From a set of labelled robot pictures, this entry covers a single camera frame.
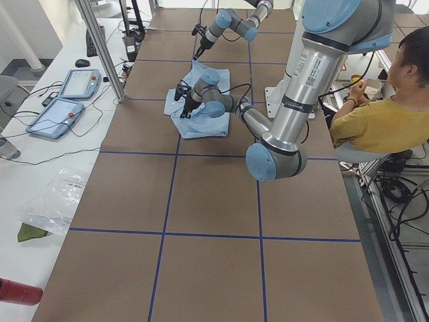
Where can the blue teach pendant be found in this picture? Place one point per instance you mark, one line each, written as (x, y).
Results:
(56, 118)
(80, 84)

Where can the far blue teach pendant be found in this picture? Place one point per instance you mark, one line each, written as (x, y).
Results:
(80, 84)

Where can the white chair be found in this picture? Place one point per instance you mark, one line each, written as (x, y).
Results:
(373, 162)

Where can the aluminium frame post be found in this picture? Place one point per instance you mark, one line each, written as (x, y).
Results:
(101, 46)

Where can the black power adapter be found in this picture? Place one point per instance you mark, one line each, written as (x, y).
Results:
(49, 99)

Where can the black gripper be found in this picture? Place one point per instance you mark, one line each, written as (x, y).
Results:
(203, 43)
(189, 103)

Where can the near blue teach pendant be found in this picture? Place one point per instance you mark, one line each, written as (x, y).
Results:
(56, 118)

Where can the red bottle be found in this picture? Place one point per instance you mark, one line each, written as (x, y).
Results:
(19, 293)

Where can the person in yellow shirt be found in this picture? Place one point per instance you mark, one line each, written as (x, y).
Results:
(399, 122)

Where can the green folded cloth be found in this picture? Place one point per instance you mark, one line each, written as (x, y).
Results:
(28, 232)

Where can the clear plastic bag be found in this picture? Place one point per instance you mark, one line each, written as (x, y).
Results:
(53, 208)

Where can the black computer mouse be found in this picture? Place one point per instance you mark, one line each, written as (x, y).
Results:
(81, 63)

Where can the light blue button shirt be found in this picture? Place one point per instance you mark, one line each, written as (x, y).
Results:
(200, 124)

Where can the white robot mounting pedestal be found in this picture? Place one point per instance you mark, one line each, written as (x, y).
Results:
(274, 95)

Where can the black keyboard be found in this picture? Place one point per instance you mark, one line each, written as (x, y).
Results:
(91, 50)

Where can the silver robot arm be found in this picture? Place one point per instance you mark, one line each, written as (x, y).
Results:
(228, 19)
(329, 30)

